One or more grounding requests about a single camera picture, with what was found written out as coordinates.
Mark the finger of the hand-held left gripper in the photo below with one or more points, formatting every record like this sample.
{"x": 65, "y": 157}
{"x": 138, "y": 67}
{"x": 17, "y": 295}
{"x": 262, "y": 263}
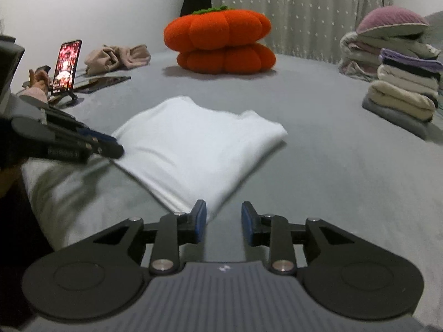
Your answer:
{"x": 100, "y": 148}

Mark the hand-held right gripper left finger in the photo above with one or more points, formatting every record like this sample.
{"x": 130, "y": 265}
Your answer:
{"x": 200, "y": 221}

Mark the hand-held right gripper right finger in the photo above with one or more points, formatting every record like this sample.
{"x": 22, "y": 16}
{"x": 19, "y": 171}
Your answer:
{"x": 247, "y": 221}

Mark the white cotton garment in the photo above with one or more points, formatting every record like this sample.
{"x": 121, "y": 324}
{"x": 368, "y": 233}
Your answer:
{"x": 193, "y": 145}

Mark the another person's forearm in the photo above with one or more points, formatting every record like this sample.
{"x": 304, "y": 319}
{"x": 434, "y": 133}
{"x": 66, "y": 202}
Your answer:
{"x": 33, "y": 95}

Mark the black phone stand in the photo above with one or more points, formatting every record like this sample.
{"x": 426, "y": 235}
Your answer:
{"x": 71, "y": 98}

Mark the dark flat tablet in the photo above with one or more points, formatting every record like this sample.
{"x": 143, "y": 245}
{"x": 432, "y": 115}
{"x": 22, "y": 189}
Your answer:
{"x": 100, "y": 83}

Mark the smartphone with lit screen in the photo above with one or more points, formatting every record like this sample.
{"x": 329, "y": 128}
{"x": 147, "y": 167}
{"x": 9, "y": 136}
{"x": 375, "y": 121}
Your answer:
{"x": 65, "y": 65}

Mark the crumpled pink-beige cloth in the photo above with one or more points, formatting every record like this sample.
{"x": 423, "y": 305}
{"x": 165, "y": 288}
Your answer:
{"x": 114, "y": 58}

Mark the person's dark clothing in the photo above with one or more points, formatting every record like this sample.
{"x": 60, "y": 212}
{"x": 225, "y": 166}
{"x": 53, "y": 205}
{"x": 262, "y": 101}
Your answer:
{"x": 17, "y": 249}

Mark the orange pumpkin plush pillow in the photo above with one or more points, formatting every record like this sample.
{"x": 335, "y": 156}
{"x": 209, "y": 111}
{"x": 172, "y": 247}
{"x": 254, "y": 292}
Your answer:
{"x": 218, "y": 38}

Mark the folded grey garment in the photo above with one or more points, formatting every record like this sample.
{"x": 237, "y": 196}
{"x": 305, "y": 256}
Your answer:
{"x": 394, "y": 121}

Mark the folded beige garment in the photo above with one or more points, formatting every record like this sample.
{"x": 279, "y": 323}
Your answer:
{"x": 398, "y": 102}

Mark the folded off-white garment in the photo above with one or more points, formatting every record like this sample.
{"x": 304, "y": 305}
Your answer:
{"x": 405, "y": 81}

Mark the star-print grey curtain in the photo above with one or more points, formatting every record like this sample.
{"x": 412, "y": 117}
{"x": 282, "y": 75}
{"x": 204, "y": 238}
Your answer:
{"x": 311, "y": 13}

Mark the folded black garment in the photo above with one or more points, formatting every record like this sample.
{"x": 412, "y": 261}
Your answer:
{"x": 412, "y": 70}

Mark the folded lavender garment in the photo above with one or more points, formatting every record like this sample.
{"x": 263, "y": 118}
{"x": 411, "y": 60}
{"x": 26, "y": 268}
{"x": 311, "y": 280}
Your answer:
{"x": 408, "y": 58}

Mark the purple pillow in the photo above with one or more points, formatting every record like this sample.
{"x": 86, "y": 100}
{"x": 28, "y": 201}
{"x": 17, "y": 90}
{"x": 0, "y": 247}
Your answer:
{"x": 391, "y": 19}

